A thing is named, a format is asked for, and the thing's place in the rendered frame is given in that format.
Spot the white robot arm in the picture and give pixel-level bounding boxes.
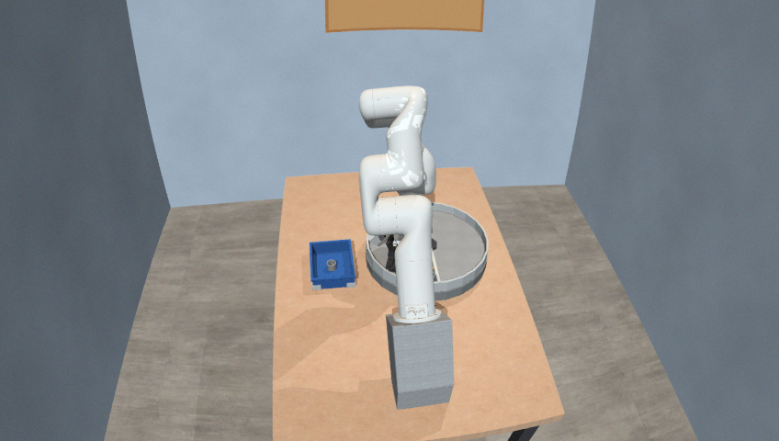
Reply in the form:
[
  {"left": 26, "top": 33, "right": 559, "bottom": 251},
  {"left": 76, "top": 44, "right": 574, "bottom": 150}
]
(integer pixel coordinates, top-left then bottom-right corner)
[{"left": 359, "top": 86, "right": 442, "bottom": 323}]

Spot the blue crate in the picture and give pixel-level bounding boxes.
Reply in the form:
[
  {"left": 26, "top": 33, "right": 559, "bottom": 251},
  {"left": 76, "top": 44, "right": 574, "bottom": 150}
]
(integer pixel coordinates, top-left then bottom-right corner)
[{"left": 310, "top": 239, "right": 356, "bottom": 290}]

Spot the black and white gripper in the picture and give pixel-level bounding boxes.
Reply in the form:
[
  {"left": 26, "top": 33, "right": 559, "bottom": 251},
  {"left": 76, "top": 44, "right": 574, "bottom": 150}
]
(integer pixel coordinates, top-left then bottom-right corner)
[{"left": 385, "top": 234, "right": 404, "bottom": 272}]

